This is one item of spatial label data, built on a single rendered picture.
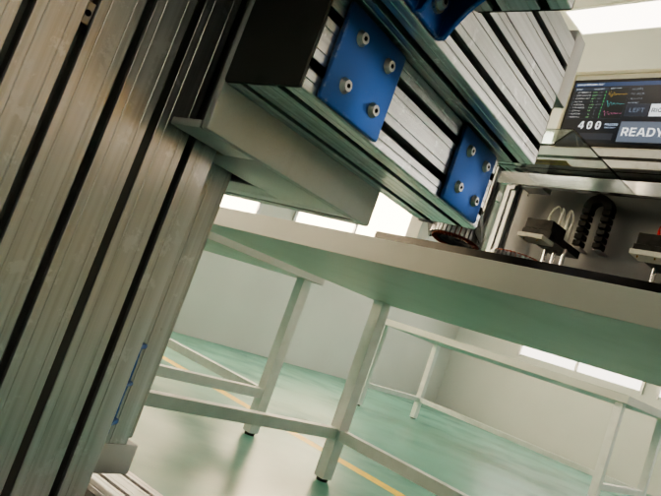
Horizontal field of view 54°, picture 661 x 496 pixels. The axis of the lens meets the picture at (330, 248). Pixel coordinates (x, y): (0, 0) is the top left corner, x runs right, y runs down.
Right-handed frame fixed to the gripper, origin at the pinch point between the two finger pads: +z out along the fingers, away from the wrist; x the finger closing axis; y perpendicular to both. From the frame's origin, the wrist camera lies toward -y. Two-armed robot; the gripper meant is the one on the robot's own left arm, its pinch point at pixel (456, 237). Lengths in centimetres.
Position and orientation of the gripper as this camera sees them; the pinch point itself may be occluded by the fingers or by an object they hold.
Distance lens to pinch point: 137.0
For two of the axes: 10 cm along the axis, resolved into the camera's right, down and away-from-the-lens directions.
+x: 6.3, 1.1, -7.7
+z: 0.5, 9.8, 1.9
